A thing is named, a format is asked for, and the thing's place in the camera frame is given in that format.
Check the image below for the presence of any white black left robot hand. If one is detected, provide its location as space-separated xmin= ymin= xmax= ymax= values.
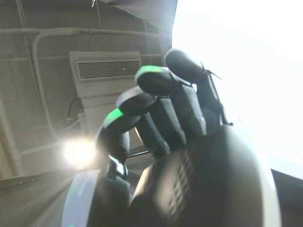
xmin=62 ymin=48 xmax=283 ymax=227

